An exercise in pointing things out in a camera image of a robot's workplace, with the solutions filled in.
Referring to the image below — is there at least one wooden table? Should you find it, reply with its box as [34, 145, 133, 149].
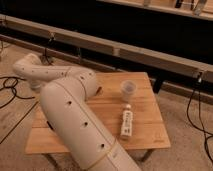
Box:
[25, 72, 171, 161]

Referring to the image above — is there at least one black floor cable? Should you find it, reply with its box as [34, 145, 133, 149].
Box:
[0, 49, 54, 145]

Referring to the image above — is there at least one white bottle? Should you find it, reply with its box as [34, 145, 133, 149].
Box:
[120, 104, 133, 139]

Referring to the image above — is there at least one black cable right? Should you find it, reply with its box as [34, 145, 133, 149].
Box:
[186, 74, 213, 164]

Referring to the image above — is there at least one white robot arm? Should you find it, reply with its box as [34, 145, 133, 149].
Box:
[13, 53, 141, 171]

